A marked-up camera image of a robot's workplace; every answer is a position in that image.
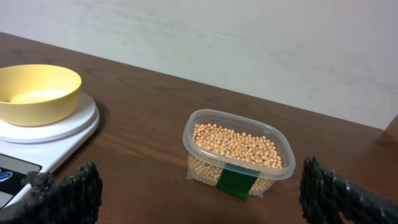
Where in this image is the white digital kitchen scale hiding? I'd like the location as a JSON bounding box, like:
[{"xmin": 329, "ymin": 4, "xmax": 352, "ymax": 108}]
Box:
[{"xmin": 1, "ymin": 92, "xmax": 100, "ymax": 208}]

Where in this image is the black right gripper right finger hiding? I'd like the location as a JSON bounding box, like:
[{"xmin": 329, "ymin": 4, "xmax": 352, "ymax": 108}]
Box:
[{"xmin": 299, "ymin": 156, "xmax": 397, "ymax": 224}]

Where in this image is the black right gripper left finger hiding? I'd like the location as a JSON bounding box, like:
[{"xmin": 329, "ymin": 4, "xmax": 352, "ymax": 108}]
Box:
[{"xmin": 1, "ymin": 161, "xmax": 103, "ymax": 224}]

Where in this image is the clear plastic container of soybeans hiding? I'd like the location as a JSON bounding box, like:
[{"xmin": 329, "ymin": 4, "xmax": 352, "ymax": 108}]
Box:
[{"xmin": 183, "ymin": 109, "xmax": 296, "ymax": 199}]

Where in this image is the pale yellow bowl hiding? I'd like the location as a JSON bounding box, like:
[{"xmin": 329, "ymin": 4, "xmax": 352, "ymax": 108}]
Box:
[{"xmin": 1, "ymin": 64, "xmax": 82, "ymax": 126}]

